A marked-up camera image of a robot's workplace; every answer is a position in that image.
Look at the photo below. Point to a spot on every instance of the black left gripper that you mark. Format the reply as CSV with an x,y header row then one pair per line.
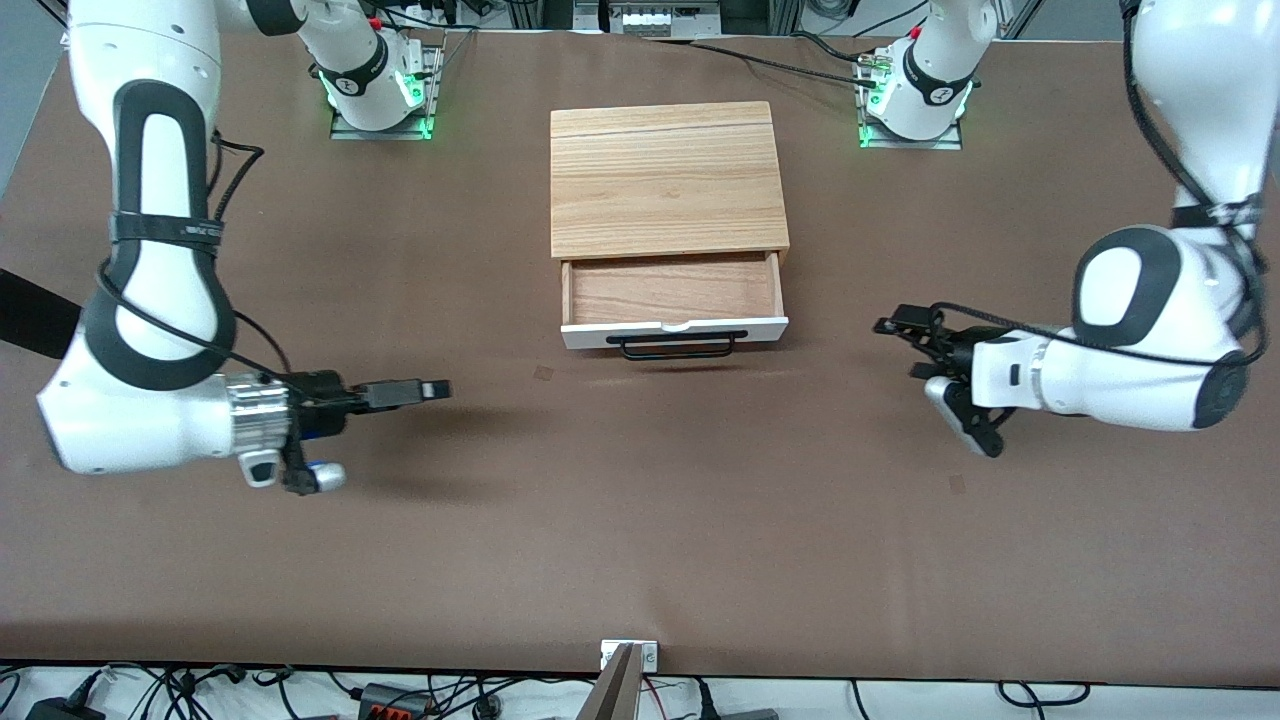
x,y
951,349

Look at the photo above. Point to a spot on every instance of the black ribbed foam cylinder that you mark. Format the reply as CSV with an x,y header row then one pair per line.
x,y
30,320

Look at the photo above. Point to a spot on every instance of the white fronted wooden drawer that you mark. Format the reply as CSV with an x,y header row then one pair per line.
x,y
670,290

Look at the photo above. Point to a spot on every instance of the white power strip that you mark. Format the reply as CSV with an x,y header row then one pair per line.
x,y
650,18

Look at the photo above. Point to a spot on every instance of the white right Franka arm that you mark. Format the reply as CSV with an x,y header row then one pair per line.
x,y
150,420

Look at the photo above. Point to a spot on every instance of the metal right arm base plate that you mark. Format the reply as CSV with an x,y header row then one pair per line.
x,y
425,100

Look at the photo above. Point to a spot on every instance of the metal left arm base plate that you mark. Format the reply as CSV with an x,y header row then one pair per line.
x,y
950,140

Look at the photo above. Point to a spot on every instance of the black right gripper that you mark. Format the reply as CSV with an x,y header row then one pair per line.
x,y
318,391

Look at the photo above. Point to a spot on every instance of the grey power adapter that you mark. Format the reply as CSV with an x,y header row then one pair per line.
x,y
750,714

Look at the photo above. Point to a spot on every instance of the wooden camera stand post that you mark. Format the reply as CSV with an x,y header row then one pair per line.
x,y
615,695

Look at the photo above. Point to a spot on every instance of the black red connector box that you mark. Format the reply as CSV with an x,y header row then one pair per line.
x,y
392,703

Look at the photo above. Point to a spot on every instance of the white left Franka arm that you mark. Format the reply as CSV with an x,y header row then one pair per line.
x,y
1120,390

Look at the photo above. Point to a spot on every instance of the light wooden drawer cabinet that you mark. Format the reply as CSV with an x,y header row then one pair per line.
x,y
660,180

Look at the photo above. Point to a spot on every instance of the silver table edge bracket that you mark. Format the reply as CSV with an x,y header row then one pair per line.
x,y
650,655

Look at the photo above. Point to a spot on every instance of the black power adapter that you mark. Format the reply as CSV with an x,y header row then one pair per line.
x,y
60,711

